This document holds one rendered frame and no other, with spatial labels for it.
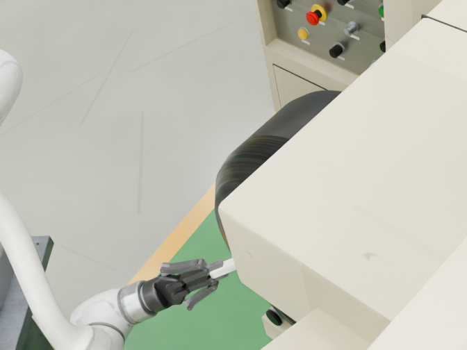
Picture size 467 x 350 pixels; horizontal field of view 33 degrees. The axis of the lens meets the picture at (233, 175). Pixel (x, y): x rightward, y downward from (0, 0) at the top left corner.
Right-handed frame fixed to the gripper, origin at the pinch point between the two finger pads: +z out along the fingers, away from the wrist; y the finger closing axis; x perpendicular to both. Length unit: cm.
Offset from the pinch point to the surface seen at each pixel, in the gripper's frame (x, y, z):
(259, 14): -84, -27, 12
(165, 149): -161, 23, -77
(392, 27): -2, -32, 55
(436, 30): 43, -43, 65
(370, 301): 79, -35, 52
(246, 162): 16.0, -26.9, 23.8
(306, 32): -81, -17, 22
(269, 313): 1.2, 14.3, 3.2
